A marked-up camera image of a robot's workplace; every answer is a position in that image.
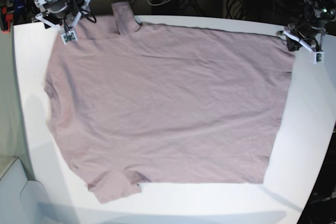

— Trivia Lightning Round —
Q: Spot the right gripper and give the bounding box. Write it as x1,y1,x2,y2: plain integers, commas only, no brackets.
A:
32,0,91,34

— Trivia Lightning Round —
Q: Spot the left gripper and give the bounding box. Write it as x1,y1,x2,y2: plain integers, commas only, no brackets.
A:
276,20,328,52

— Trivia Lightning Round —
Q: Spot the mauve pink t-shirt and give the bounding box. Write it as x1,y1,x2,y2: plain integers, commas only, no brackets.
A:
45,3,295,204

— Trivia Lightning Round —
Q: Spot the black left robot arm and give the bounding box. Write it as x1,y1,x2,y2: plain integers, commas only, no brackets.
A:
278,0,335,54

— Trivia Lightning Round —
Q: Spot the red black clamp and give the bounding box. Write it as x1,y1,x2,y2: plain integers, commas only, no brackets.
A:
0,6,14,33

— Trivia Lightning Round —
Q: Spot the white bin corner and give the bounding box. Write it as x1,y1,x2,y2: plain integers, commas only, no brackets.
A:
1,158,49,223

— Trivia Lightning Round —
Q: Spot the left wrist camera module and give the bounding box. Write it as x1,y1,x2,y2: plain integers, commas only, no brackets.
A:
311,51,324,65

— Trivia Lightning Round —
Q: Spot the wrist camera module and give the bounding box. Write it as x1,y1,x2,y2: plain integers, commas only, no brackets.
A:
61,30,78,44
311,51,324,65

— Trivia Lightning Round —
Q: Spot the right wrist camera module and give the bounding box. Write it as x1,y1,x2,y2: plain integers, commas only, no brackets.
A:
61,30,78,44

